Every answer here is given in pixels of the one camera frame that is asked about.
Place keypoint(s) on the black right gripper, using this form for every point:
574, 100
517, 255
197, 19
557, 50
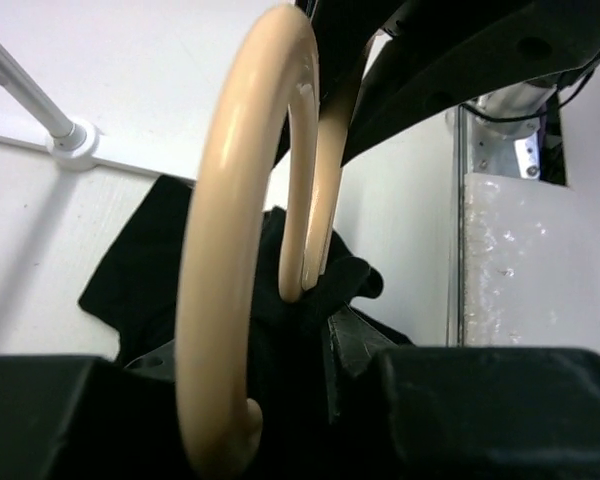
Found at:
443, 53

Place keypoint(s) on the black t shirt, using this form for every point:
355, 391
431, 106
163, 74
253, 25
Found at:
146, 278

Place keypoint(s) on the white foam board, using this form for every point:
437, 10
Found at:
531, 264

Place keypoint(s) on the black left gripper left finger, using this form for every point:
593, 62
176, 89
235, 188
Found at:
158, 364

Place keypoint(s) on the beige plastic hanger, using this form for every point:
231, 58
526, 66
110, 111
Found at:
273, 83

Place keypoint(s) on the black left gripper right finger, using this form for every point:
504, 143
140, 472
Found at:
354, 341

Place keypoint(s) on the white metal clothes rack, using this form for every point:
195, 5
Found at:
73, 143

